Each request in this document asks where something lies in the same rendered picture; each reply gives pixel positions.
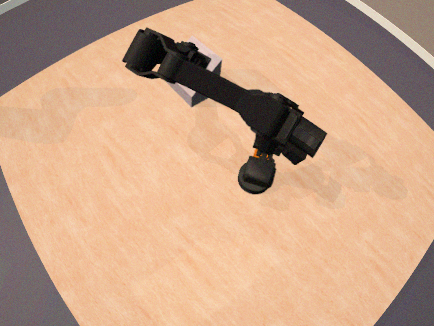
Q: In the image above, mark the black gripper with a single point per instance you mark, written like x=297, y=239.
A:
x=261, y=171

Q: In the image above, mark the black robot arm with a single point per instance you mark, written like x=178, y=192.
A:
x=268, y=115

